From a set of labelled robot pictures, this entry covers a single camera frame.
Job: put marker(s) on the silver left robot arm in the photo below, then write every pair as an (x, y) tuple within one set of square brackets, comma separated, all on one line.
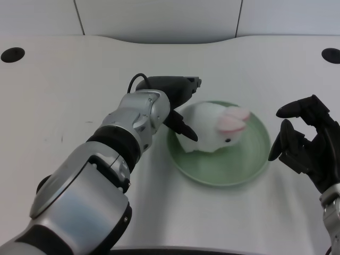
[(90, 175)]

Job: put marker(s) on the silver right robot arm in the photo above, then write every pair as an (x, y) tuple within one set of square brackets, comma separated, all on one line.
[(330, 220)]

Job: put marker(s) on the white rabbit doll pink ears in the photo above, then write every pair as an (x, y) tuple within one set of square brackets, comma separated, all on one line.
[(212, 127)]

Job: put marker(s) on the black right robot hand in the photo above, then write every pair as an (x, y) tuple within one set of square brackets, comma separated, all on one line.
[(310, 143)]

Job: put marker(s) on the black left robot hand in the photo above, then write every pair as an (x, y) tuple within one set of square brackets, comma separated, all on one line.
[(172, 95)]

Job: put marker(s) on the black round table grommet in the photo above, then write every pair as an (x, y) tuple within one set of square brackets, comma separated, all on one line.
[(12, 55), (331, 55)]

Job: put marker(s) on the green round plate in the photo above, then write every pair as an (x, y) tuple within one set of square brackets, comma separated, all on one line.
[(225, 164)]

